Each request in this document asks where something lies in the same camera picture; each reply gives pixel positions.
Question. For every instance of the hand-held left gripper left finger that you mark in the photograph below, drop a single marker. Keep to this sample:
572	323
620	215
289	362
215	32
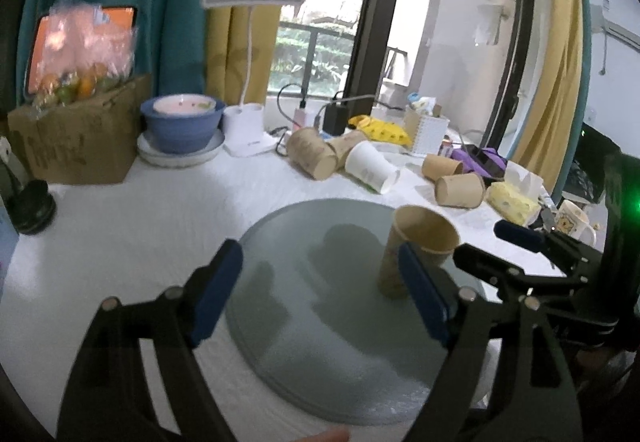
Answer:
219	289

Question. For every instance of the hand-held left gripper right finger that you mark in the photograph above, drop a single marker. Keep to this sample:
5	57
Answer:
424	294

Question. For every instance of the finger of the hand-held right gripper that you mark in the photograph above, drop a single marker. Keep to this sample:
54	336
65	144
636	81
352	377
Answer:
517	234
480	263

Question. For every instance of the brown paper cup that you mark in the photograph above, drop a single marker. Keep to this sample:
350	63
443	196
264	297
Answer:
310	151
425	232
442	166
347	144
460	191

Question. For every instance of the white paper cup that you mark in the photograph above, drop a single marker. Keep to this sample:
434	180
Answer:
370	166

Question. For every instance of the person's left hand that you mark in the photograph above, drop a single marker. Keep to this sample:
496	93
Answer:
327	437

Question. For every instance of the yellow tissue pack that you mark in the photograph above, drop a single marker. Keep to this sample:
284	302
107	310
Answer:
512	202

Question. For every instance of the white printed mug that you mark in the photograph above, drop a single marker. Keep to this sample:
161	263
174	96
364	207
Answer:
572	219

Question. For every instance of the round glass turntable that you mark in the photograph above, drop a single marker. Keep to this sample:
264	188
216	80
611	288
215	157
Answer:
310	322

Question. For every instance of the white plate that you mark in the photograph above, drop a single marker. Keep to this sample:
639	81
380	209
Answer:
175	159

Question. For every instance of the blue bowl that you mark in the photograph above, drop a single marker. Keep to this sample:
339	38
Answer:
180	131

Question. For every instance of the yellow snack bag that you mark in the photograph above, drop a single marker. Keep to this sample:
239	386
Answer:
385	130

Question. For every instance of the pink bowl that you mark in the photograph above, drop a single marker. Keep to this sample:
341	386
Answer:
182	105

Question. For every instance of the pink power bank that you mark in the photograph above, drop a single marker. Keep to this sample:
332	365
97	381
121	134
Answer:
300	119

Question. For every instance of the cardboard box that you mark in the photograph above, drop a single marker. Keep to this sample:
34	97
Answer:
85	146

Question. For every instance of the black charger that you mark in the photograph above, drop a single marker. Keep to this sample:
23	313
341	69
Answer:
335	119

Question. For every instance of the black round object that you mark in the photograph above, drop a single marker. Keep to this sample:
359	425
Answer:
30	207

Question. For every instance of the white air conditioner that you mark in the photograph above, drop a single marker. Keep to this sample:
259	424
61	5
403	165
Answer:
617	24

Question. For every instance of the balcony railing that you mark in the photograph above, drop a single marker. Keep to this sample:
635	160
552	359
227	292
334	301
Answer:
310	56

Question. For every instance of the plastic bag of fruit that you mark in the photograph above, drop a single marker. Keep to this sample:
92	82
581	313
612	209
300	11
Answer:
85	51

